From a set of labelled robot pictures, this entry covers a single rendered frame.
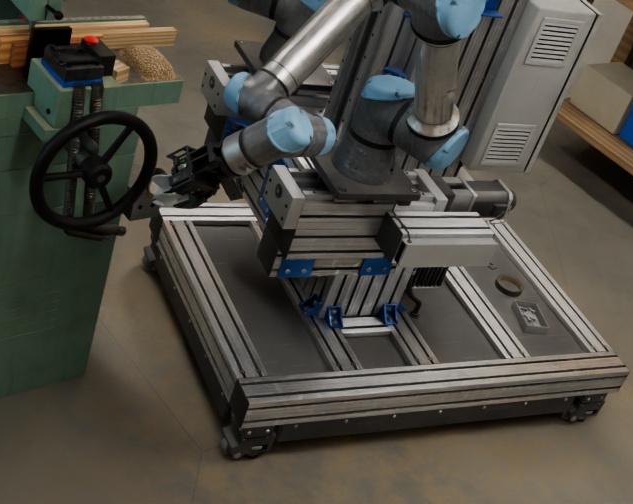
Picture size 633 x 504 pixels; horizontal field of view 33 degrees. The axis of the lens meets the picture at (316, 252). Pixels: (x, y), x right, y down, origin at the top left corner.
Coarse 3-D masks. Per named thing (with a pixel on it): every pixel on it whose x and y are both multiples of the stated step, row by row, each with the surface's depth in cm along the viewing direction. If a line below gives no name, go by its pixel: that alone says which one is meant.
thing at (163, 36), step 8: (80, 32) 242; (88, 32) 243; (96, 32) 244; (104, 32) 246; (112, 32) 247; (120, 32) 248; (128, 32) 249; (136, 32) 250; (144, 32) 252; (152, 32) 253; (160, 32) 255; (168, 32) 256; (176, 32) 258; (104, 40) 246; (112, 40) 247; (120, 40) 249; (128, 40) 250; (136, 40) 252; (144, 40) 253; (152, 40) 255; (160, 40) 256; (168, 40) 258; (112, 48) 249; (120, 48) 250
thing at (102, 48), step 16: (48, 48) 219; (64, 48) 221; (96, 48) 223; (48, 64) 220; (80, 64) 218; (96, 64) 220; (112, 64) 224; (64, 80) 216; (80, 80) 218; (96, 80) 220
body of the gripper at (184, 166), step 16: (208, 144) 190; (176, 160) 195; (192, 160) 191; (208, 160) 192; (176, 176) 193; (192, 176) 192; (208, 176) 195; (176, 192) 194; (192, 192) 196; (208, 192) 197
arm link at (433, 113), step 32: (416, 0) 203; (448, 0) 199; (480, 0) 204; (416, 32) 210; (448, 32) 203; (416, 64) 221; (448, 64) 216; (416, 96) 228; (448, 96) 225; (416, 128) 233; (448, 128) 232; (448, 160) 239
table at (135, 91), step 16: (0, 64) 229; (128, 64) 245; (0, 80) 223; (16, 80) 225; (128, 80) 239; (144, 80) 241; (160, 80) 244; (176, 80) 246; (0, 96) 219; (16, 96) 221; (32, 96) 224; (128, 96) 240; (144, 96) 242; (160, 96) 245; (176, 96) 248; (0, 112) 221; (16, 112) 224; (32, 112) 223; (32, 128) 223; (48, 128) 220; (112, 128) 229
